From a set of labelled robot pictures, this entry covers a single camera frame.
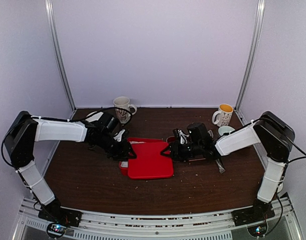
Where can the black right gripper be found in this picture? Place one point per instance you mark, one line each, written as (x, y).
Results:
(175, 153)

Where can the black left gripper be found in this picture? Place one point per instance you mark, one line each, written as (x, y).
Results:
(123, 151)

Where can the red tin lid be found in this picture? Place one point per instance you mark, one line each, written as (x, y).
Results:
(150, 164)

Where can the metal serving tongs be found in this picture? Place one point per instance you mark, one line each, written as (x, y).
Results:
(218, 162)

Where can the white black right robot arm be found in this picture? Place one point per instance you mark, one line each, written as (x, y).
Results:
(270, 131)

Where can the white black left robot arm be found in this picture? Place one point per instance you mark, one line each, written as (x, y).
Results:
(19, 142)

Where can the dark red lacquer tray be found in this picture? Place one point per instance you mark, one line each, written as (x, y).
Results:
(192, 160)

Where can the white paper liners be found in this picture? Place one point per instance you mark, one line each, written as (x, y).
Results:
(124, 164)

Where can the white ceramic bowl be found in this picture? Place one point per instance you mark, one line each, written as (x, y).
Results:
(94, 114)

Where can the tall coral pattern mug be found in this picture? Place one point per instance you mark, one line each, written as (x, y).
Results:
(124, 109)

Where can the blue lined ceramic bowl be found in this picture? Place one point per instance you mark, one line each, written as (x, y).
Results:
(225, 130)

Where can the flower pattern mug yellow inside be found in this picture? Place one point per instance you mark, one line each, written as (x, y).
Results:
(223, 115)

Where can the white paper cup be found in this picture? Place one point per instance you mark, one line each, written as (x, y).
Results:
(280, 186)

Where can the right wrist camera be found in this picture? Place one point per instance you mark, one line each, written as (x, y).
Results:
(181, 136)

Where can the aluminium front rail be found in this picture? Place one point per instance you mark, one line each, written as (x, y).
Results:
(210, 226)

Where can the aluminium right corner post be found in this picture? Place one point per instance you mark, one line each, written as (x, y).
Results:
(257, 29)

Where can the aluminium corner post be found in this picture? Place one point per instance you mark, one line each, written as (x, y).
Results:
(257, 29)
(58, 54)

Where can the aluminium left corner post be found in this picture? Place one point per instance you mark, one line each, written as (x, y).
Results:
(58, 54)

